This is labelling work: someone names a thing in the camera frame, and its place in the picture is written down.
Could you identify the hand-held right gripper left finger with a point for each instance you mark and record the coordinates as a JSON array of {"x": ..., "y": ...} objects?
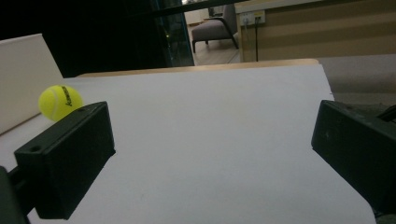
[{"x": 67, "y": 158}]

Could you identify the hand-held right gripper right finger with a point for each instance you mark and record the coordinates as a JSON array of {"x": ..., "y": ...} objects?
[{"x": 358, "y": 149}]

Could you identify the yellow tennis ball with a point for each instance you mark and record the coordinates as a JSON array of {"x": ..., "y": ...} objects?
[{"x": 56, "y": 101}]

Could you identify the white upright board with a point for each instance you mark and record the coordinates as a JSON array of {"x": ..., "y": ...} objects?
[{"x": 23, "y": 81}]

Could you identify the white sheet table cover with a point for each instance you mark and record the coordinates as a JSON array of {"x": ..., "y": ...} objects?
[{"x": 211, "y": 140}]

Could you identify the grey armchair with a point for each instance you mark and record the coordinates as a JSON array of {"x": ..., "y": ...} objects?
[{"x": 214, "y": 28}]

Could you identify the white wall socket strip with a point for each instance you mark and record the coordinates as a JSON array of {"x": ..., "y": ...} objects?
[{"x": 252, "y": 17}]

